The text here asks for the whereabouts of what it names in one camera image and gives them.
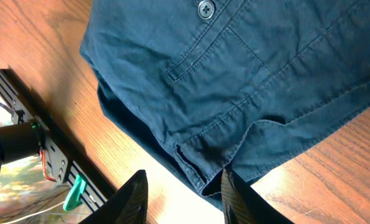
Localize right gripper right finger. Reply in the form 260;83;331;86
221;167;292;224

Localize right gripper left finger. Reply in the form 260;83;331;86
80;170;148;224

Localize dark blue denim shorts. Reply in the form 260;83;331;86
80;0;370;208

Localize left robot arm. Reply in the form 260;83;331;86
0;121;45;171

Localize green clip on rail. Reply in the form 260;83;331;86
63;174;87;211

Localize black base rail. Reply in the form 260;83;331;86
0;69;115;212

